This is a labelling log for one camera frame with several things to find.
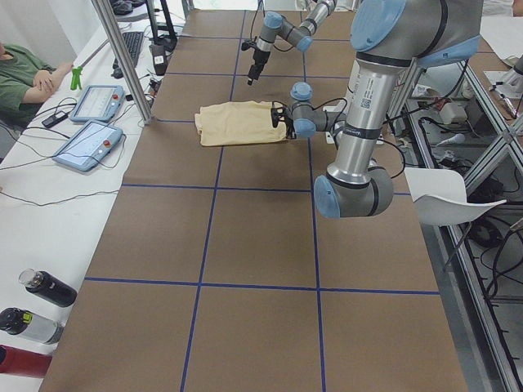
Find silver bottle green-black cap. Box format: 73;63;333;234
1;308;64;345

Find cream long-sleeve graphic t-shirt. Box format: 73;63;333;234
194;100;287;146

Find far blue teach pendant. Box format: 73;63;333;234
69;85;125;123

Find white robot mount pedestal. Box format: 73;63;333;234
322;93;385;145

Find red metal bottle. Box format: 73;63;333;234
1;345;52;378

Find near blue teach pendant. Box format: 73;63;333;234
51;120;123;172

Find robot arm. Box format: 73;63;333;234
241;0;337;86
314;1;483;218

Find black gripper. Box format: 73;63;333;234
248;48;270;86
284;118;297;140

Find aluminium frame post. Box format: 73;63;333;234
91;0;152;125

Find person in green shirt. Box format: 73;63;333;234
1;43;73;127

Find black keyboard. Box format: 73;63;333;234
122;31;144;67

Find person's hand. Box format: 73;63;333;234
33;70;63;96

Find green handheld tool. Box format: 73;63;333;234
70;66;83;91

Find white plastic chair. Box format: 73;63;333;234
404;167;507;226

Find black bottle clear cap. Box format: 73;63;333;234
19;269;77;308

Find blue teach pendant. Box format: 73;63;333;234
69;85;125;123
51;120;123;172

